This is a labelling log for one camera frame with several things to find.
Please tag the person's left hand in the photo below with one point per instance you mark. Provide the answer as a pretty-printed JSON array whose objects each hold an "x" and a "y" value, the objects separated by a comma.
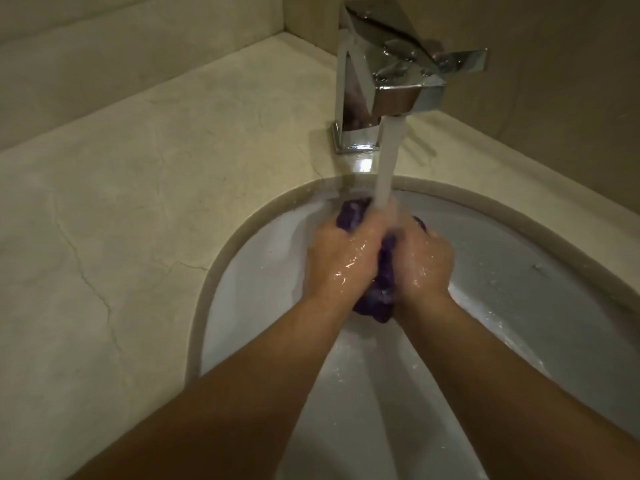
[{"x": 340, "y": 259}]

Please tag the person's right hand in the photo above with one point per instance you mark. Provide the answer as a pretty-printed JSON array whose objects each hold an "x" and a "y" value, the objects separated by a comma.
[{"x": 425, "y": 264}]

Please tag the purple cloth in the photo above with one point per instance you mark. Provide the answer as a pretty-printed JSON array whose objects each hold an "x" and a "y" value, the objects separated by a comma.
[{"x": 381, "y": 289}]

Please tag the person's left forearm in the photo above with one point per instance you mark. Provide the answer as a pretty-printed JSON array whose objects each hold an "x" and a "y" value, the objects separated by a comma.
[{"x": 225, "y": 394}]

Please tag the person's right forearm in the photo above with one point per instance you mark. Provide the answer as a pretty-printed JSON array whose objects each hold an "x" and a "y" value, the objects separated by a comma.
[{"x": 505, "y": 394}]

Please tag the white ceramic sink basin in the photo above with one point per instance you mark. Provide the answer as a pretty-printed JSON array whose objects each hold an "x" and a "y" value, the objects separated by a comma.
[{"x": 500, "y": 319}]

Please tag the stream of running water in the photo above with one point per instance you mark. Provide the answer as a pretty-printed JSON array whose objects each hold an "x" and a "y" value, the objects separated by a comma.
[{"x": 387, "y": 159}]

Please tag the chrome square faucet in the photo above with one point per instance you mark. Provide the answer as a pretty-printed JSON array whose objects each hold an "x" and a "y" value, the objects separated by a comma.
[{"x": 380, "y": 69}]

